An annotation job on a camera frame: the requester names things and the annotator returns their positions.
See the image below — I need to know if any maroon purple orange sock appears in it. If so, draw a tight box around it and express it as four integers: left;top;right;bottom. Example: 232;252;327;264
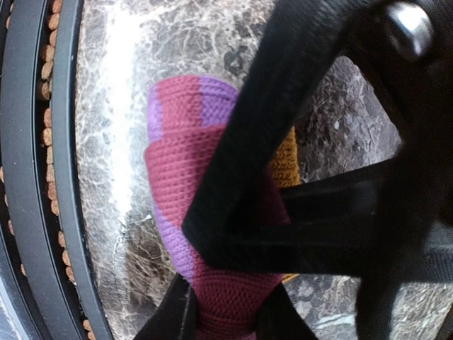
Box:
145;76;282;339

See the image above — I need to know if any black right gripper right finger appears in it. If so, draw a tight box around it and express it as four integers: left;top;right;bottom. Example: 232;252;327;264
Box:
256;284;318;340

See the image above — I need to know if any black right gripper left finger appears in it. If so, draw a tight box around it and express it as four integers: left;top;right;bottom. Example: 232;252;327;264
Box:
134;274;197;340

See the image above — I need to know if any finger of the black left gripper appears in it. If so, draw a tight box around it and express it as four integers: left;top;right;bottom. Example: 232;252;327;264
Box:
183;1;452;339

